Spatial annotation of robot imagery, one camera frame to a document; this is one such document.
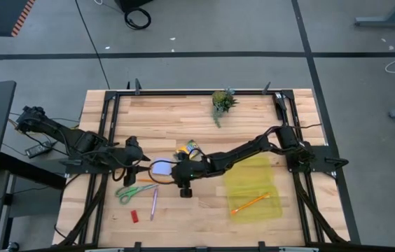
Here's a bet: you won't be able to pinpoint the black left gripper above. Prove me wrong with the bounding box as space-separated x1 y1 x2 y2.
123 145 151 174

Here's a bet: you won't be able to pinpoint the white notepad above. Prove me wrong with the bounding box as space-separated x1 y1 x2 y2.
151 157 175 177

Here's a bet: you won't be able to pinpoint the yellow crayon box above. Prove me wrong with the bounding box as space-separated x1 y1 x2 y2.
174 139 201 162

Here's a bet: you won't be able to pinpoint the green-handled scissors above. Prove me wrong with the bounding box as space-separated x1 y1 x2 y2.
114 183 160 206

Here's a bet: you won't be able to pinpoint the purple pen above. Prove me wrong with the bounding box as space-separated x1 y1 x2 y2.
149 187 160 222

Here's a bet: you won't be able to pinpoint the orange pencil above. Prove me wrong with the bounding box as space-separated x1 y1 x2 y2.
230 192 272 216

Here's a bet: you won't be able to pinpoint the yellow transparent pencil case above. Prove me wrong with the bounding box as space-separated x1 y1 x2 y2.
223 155 284 225

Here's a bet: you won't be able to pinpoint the potted succulent plant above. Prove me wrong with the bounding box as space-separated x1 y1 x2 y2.
211 87 240 129

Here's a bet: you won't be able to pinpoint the black power adapter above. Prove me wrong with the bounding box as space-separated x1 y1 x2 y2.
25 141 53 160

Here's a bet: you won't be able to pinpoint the black box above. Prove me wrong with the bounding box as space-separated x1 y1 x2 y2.
114 0 155 13

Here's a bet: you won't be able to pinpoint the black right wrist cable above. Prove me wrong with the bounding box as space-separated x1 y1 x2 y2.
147 159 179 186

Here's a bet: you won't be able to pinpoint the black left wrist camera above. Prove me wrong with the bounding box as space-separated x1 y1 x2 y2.
123 169 138 188

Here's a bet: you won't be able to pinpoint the black aluminium table frame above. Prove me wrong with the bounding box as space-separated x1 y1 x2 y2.
54 78 361 252

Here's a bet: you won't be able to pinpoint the long black floor cable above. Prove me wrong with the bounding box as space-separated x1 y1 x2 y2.
74 0 111 90

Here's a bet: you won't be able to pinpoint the coiled black cable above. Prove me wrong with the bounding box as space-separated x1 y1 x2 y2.
123 6 153 31

